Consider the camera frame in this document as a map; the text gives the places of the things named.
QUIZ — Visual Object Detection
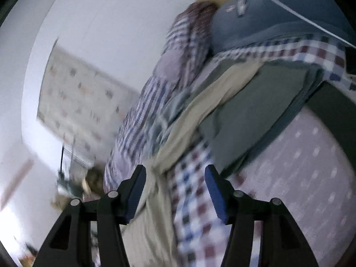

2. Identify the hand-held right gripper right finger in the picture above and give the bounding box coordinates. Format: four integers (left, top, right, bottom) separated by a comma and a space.
204, 165, 320, 267

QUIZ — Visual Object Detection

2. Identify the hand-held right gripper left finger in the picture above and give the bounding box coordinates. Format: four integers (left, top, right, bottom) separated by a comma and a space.
33, 165, 147, 267

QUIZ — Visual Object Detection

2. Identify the beige garment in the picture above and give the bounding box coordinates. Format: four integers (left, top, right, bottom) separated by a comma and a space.
119, 58, 267, 267

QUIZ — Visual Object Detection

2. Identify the dark brown clutter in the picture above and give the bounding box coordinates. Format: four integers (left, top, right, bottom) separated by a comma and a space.
53, 142, 106, 201

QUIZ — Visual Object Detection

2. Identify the grey folded garment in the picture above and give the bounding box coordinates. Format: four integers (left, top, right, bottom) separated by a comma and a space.
197, 60, 326, 178

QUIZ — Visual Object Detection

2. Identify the pink dotted checked bed sheet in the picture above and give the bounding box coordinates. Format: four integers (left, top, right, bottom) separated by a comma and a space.
167, 35, 356, 267

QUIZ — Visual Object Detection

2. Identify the small-checked patchwork quilt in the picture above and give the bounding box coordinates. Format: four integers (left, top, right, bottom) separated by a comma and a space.
103, 1, 220, 192

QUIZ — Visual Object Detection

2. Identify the dark cloth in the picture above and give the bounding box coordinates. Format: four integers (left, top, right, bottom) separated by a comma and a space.
306, 79, 356, 119

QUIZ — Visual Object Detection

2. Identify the blue plush pillow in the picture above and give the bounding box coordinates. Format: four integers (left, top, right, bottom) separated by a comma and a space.
210, 0, 352, 55

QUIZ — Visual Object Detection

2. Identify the cream dotted wall cloth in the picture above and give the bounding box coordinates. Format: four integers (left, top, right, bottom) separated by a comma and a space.
36, 37, 142, 167

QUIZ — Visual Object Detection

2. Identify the thin white cable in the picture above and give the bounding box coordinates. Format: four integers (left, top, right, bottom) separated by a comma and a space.
257, 0, 355, 48

